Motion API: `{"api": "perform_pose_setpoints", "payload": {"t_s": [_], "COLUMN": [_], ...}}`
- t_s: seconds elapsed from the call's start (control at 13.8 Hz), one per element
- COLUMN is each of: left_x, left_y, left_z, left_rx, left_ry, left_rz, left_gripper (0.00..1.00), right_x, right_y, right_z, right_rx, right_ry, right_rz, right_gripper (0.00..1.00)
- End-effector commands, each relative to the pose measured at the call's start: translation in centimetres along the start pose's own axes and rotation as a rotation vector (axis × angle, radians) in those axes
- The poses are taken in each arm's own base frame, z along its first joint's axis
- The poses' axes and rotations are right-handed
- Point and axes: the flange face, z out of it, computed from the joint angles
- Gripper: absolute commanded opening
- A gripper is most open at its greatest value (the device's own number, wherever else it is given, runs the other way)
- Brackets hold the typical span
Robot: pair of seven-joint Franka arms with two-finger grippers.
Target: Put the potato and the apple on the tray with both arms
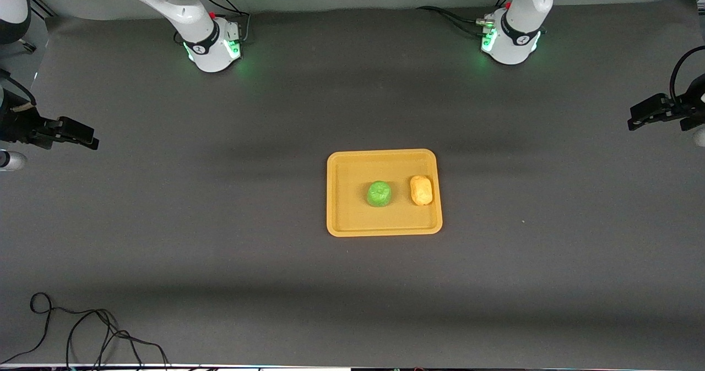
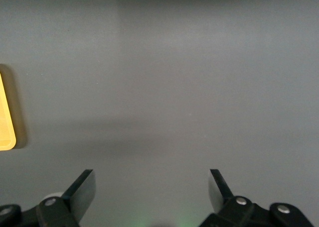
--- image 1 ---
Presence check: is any yellow potato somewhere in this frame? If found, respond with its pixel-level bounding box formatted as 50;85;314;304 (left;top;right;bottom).
409;175;434;207

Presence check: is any green apple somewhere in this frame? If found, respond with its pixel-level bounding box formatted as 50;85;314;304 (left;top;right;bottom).
367;181;393;208

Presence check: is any orange plastic tray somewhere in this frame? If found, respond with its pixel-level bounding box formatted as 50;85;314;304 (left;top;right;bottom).
327;149;443;237

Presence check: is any dark grey table mat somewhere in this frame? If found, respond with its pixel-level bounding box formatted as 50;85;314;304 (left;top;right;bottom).
0;0;705;367

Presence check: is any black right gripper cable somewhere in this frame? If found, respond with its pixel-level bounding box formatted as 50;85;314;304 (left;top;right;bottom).
0;68;38;108

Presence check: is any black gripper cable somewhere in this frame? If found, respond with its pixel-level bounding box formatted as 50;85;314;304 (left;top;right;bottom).
0;68;38;108
669;45;705;103

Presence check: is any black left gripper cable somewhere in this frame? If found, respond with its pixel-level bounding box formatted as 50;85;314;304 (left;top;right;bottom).
669;45;705;103

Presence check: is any black metal frame rail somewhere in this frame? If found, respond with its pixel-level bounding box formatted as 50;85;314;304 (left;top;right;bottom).
31;0;59;20

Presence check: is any thin black loose cable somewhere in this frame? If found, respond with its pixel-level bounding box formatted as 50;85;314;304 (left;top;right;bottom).
0;292;169;369

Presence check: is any black right arm base cable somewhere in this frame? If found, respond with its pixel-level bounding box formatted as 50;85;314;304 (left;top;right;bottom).
174;0;252;46

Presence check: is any black arm base cable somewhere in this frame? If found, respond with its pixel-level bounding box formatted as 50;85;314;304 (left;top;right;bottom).
415;0;516;37
174;0;252;46

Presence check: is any black left arm base cable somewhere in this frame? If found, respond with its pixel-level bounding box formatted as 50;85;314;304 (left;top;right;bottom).
415;0;516;37

